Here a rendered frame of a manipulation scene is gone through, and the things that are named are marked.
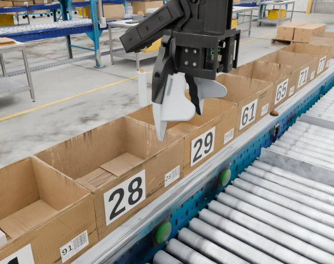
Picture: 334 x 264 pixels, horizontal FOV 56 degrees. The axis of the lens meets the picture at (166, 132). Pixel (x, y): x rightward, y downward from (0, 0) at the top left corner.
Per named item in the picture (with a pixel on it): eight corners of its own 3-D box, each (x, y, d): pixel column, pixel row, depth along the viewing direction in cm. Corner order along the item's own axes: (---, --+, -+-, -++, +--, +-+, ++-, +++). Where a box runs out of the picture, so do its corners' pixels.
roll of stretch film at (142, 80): (143, 103, 424) (141, 66, 402) (149, 105, 417) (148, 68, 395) (137, 105, 417) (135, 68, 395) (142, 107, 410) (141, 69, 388)
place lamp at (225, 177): (222, 189, 125) (224, 174, 122) (219, 188, 126) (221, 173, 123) (230, 181, 130) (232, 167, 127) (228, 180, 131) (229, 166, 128)
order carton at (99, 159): (99, 242, 86) (92, 192, 79) (40, 199, 103) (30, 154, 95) (183, 178, 114) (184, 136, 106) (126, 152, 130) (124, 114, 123)
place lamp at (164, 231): (159, 249, 98) (158, 231, 95) (155, 246, 99) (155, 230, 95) (172, 235, 103) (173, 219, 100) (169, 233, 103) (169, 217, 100)
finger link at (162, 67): (155, 102, 39) (172, 33, 39) (145, 100, 40) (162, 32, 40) (172, 108, 44) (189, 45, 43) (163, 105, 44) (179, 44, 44)
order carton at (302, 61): (294, 94, 195) (299, 67, 188) (250, 85, 212) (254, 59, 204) (314, 79, 222) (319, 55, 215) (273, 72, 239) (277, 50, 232)
